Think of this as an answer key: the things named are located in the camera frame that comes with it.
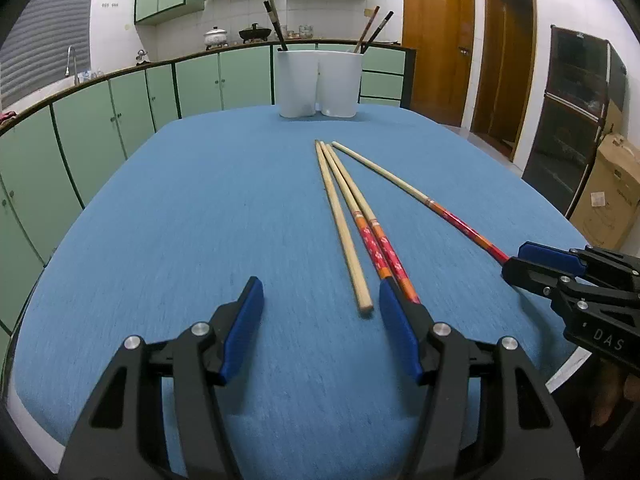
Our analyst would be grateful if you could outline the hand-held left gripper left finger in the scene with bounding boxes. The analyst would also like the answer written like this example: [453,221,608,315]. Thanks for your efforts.
[60,276,264,480]

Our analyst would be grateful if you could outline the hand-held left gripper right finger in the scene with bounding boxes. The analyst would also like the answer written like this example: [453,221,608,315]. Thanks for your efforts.
[379,280,586,480]

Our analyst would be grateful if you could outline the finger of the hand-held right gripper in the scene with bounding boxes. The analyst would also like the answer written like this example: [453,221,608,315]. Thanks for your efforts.
[501,256,566,298]
[518,241,587,277]

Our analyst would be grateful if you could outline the plain wooden chopstick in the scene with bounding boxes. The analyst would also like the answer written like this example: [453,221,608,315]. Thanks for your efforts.
[314,139,375,312]

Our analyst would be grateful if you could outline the white utensil holder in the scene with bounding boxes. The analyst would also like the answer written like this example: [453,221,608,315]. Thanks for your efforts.
[276,47,364,119]

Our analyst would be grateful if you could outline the black chopstick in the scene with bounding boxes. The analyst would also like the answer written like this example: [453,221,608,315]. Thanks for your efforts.
[361,10,395,55]

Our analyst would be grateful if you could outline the person's right hand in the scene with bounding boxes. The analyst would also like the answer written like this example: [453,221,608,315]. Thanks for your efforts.
[590,360,628,427]

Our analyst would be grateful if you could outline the cardboard box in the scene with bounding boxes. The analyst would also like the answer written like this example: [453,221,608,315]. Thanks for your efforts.
[569,132,640,252]

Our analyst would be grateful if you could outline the blue tablecloth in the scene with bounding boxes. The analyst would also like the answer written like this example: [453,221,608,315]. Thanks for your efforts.
[9,104,601,480]

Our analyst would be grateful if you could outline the black glass cabinet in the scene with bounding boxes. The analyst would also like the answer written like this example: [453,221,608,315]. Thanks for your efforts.
[521,24,629,219]

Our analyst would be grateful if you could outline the open wooden doorway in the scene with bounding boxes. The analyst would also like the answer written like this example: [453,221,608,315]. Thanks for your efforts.
[470,0,537,164]

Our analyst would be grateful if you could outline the closed wooden door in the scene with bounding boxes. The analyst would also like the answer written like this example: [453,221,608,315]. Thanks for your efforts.
[401,0,476,129]

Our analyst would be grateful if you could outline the green base cabinets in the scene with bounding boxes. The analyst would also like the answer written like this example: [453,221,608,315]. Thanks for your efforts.
[0,42,417,343]

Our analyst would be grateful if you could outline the white cooking pot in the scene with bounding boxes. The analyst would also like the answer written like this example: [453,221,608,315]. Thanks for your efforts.
[203,26,229,50]

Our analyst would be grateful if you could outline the black wok with lid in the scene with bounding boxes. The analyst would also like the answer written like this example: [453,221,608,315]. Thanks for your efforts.
[238,22,274,44]

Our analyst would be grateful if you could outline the metal faucet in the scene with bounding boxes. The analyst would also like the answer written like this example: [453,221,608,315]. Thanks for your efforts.
[65,45,81,86]

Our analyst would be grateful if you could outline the grey window blind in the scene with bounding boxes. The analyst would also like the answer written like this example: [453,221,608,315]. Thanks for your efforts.
[0,0,99,112]

